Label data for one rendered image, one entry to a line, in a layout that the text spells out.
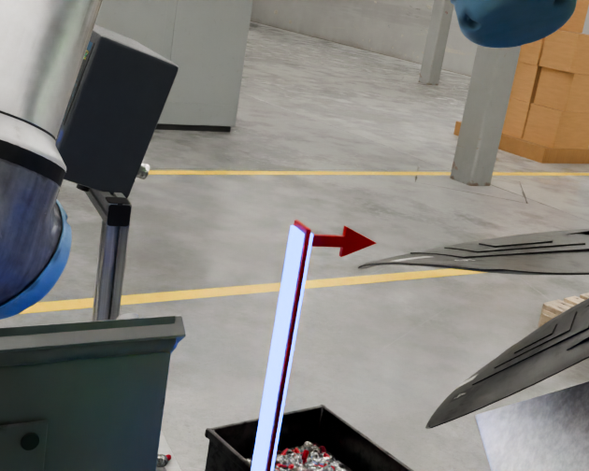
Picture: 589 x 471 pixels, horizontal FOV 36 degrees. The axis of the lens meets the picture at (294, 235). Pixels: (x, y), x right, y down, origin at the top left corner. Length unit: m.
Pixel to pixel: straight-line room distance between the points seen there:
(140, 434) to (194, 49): 6.98
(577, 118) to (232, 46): 3.55
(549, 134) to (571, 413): 8.37
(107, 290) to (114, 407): 0.73
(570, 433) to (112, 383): 0.48
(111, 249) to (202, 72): 6.35
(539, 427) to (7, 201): 0.49
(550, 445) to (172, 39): 6.64
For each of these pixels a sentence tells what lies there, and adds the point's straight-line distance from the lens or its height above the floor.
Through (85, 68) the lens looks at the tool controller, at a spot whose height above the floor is 1.21.
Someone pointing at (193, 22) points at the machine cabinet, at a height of 0.86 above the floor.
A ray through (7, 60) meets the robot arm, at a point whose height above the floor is 1.27.
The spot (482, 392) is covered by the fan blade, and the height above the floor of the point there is 0.97.
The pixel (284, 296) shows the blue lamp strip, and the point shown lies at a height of 1.14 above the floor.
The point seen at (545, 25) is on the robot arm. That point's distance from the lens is 0.61.
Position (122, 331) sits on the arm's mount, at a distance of 0.47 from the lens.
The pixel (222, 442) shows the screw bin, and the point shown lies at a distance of 1.00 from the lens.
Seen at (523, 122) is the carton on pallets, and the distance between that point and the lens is 9.39.
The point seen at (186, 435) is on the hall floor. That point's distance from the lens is 2.82.
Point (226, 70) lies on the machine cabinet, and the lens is 7.62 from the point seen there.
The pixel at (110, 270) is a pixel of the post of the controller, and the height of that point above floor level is 0.97.
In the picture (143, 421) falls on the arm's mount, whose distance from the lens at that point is 0.50.
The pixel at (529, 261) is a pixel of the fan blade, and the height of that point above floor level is 1.18.
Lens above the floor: 1.37
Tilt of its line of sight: 16 degrees down
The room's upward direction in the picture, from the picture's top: 9 degrees clockwise
